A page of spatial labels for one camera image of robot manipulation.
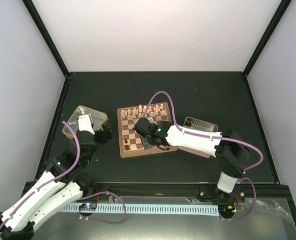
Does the white knight right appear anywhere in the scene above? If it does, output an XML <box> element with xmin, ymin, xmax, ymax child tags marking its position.
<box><xmin>155</xmin><ymin>104</ymin><xmax>160</xmax><ymax>112</ymax></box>

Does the dark chess piece in tin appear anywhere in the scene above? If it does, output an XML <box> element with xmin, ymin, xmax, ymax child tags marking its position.
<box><xmin>184</xmin><ymin>120</ymin><xmax>191</xmax><ymax>127</ymax></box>

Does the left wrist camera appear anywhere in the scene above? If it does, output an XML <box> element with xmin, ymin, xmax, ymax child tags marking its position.
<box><xmin>68</xmin><ymin>113</ymin><xmax>94</xmax><ymax>134</ymax></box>

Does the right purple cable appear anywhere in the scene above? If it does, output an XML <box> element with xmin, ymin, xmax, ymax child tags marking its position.
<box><xmin>141</xmin><ymin>91</ymin><xmax>264</xmax><ymax>221</ymax></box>

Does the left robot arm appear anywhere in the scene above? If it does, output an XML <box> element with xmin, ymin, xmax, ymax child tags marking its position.
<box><xmin>0</xmin><ymin>119</ymin><xmax>112</xmax><ymax>240</ymax></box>

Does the black frame post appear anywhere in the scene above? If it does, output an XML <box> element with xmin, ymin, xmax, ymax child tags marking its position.
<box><xmin>242</xmin><ymin>0</ymin><xmax>292</xmax><ymax>77</ymax></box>
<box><xmin>22</xmin><ymin>0</ymin><xmax>69</xmax><ymax>77</ymax></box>

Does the pink metal tin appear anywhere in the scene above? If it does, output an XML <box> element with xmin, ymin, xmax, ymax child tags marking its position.
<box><xmin>178</xmin><ymin>117</ymin><xmax>218</xmax><ymax>158</ymax></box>

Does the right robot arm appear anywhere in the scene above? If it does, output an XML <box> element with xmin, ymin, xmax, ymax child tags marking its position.
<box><xmin>133</xmin><ymin>117</ymin><xmax>250</xmax><ymax>202</ymax></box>

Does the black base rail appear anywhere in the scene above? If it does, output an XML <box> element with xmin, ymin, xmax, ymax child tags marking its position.
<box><xmin>83</xmin><ymin>180</ymin><xmax>292</xmax><ymax>203</ymax></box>

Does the wooden chess board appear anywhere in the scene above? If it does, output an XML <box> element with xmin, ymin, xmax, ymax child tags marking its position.
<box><xmin>117</xmin><ymin>102</ymin><xmax>172</xmax><ymax>158</ymax></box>

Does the small circuit board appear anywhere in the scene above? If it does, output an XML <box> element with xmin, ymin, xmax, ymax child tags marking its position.
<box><xmin>79</xmin><ymin>203</ymin><xmax>97</xmax><ymax>211</ymax></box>

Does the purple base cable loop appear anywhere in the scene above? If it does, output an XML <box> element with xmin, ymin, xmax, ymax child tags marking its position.
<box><xmin>77</xmin><ymin>191</ymin><xmax>127</xmax><ymax>222</ymax></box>

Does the blue cable duct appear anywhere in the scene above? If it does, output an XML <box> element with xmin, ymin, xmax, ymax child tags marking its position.
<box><xmin>60</xmin><ymin>202</ymin><xmax>219</xmax><ymax>217</ymax></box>

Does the black frame post right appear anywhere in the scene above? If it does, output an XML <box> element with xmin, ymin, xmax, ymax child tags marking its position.
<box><xmin>242</xmin><ymin>0</ymin><xmax>292</xmax><ymax>77</ymax></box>

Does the gold metal tin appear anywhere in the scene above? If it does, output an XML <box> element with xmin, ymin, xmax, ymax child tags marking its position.
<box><xmin>67</xmin><ymin>105</ymin><xmax>108</xmax><ymax>137</ymax></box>

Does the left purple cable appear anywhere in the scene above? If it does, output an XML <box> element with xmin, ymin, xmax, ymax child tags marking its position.
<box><xmin>0</xmin><ymin>121</ymin><xmax>81</xmax><ymax>240</ymax></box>

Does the black frame post left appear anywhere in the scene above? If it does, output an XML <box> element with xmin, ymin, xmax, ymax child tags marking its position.
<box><xmin>22</xmin><ymin>0</ymin><xmax>69</xmax><ymax>77</ymax></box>

